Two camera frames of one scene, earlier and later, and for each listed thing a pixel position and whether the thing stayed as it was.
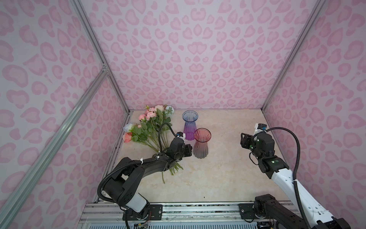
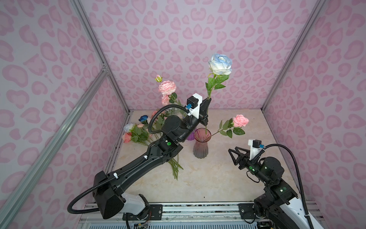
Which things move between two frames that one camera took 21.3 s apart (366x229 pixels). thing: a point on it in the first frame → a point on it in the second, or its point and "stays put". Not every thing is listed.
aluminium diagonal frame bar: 76,107 stays put
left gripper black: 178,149 → 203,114
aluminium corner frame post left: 82,14 stays put
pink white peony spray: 157,118 → 167,88
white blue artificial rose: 128,127 → 220,65
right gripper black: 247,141 → 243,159
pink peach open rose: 127,137 stays put
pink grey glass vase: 201,136 stays put
